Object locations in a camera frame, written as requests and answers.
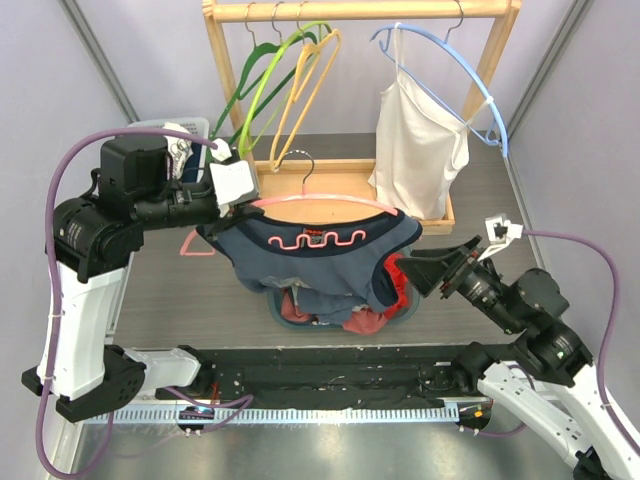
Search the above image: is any maroon graphic tank top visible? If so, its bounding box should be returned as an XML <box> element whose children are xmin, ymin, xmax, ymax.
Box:
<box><xmin>280</xmin><ymin>293</ymin><xmax>389</xmax><ymax>335</ymax></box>

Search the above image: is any wooden clothes rack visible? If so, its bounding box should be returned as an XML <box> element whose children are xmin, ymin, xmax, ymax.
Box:
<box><xmin>202</xmin><ymin>0</ymin><xmax>521</xmax><ymax>223</ymax></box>

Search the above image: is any white plastic basket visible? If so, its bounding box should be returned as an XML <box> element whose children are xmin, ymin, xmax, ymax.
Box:
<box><xmin>129</xmin><ymin>117</ymin><xmax>209</xmax><ymax>183</ymax></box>

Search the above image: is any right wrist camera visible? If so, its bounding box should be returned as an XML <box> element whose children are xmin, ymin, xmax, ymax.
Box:
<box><xmin>478</xmin><ymin>214</ymin><xmax>524</xmax><ymax>261</ymax></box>

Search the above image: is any navy tank top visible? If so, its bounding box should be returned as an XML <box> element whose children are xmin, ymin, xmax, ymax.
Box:
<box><xmin>196</xmin><ymin>211</ymin><xmax>422</xmax><ymax>325</ymax></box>

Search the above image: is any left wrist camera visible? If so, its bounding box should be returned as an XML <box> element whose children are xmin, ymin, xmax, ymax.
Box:
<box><xmin>208</xmin><ymin>138</ymin><xmax>260</xmax><ymax>217</ymax></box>

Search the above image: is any white tank top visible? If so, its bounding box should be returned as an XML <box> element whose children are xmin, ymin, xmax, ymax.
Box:
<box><xmin>368</xmin><ymin>29</ymin><xmax>469</xmax><ymax>220</ymax></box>

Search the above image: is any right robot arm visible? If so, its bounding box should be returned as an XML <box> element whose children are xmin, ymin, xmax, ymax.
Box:
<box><xmin>397</xmin><ymin>237</ymin><xmax>639</xmax><ymax>479</ymax></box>

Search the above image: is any light blue hanger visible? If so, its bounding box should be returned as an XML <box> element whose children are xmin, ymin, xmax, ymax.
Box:
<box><xmin>369</xmin><ymin>2</ymin><xmax>510</xmax><ymax>158</ymax></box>

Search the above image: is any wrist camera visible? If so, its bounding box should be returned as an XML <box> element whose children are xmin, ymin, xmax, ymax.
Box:
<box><xmin>478</xmin><ymin>214</ymin><xmax>524</xmax><ymax>261</ymax></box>
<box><xmin>208</xmin><ymin>138</ymin><xmax>260</xmax><ymax>217</ymax></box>

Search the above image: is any green plastic hanger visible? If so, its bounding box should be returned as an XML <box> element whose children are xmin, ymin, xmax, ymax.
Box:
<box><xmin>202</xmin><ymin>1</ymin><xmax>307</xmax><ymax>144</ymax></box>

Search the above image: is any navy folded shirt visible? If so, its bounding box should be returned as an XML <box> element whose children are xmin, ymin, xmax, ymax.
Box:
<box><xmin>181</xmin><ymin>143</ymin><xmax>204</xmax><ymax>183</ymax></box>

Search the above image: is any lime green hanger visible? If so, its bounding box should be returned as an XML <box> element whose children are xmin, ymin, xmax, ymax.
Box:
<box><xmin>237</xmin><ymin>2</ymin><xmax>332</xmax><ymax>157</ymax></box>

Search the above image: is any yellow hanger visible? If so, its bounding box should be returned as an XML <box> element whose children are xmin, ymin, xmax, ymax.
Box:
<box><xmin>268</xmin><ymin>2</ymin><xmax>344</xmax><ymax>174</ymax></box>

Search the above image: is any pink hanger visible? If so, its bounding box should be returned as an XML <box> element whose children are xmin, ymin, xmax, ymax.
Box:
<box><xmin>179</xmin><ymin>149</ymin><xmax>401</xmax><ymax>259</ymax></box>

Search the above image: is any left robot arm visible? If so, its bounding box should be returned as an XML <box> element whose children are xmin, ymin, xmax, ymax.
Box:
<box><xmin>22</xmin><ymin>127</ymin><xmax>219</xmax><ymax>423</ymax></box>

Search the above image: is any teal plastic tub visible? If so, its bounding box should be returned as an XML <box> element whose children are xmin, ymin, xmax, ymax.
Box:
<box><xmin>267</xmin><ymin>247</ymin><xmax>420</xmax><ymax>331</ymax></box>

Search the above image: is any grey tank top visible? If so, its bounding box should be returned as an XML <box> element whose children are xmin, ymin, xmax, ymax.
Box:
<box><xmin>280</xmin><ymin>278</ymin><xmax>311</xmax><ymax>303</ymax></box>

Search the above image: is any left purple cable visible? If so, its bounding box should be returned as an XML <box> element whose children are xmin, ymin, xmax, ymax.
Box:
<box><xmin>34</xmin><ymin>127</ymin><xmax>219</xmax><ymax>476</ymax></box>

